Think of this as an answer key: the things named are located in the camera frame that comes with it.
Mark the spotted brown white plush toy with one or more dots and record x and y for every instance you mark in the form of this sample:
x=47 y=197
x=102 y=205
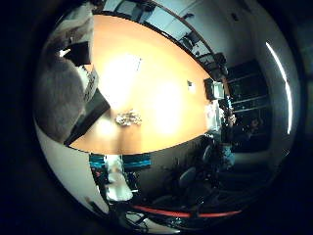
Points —
x=128 y=118

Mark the red band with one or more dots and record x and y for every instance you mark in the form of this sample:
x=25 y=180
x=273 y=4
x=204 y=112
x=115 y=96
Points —
x=169 y=212

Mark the white paper sheet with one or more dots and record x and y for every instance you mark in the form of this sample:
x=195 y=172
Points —
x=133 y=62

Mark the grey office chair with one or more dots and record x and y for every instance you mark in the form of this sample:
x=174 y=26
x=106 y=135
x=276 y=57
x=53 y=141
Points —
x=187 y=178

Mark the small white card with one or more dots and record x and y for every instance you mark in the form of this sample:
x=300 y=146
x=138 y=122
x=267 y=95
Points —
x=191 y=86

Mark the black chair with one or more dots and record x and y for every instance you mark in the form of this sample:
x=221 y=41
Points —
x=189 y=40

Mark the seated person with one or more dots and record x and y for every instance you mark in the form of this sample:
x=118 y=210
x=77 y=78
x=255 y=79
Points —
x=256 y=127

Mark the dark shelving unit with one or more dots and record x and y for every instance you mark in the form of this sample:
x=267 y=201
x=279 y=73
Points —
x=252 y=91

